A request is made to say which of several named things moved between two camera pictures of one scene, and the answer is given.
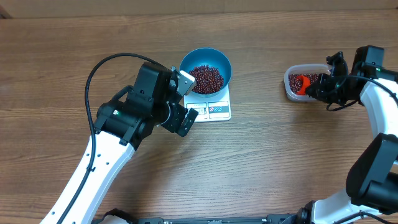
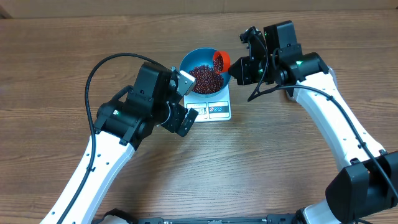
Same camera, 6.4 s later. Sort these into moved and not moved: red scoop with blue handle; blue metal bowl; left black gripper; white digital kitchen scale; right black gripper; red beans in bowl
Moved: right black gripper; red scoop with blue handle
Not moved: blue metal bowl; white digital kitchen scale; red beans in bowl; left black gripper
